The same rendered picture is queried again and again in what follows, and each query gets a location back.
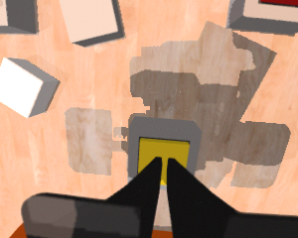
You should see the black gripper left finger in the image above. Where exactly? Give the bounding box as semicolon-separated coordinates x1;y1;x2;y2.
21;157;163;238

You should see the yellow button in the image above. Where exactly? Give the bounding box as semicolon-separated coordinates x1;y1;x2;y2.
127;116;203;190

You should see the red button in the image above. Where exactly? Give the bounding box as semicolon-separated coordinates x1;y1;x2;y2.
225;0;298;35

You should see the green button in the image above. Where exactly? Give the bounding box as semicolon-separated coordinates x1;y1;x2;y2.
0;0;37;35

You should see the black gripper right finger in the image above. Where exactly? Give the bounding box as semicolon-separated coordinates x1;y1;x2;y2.
167;158;298;238

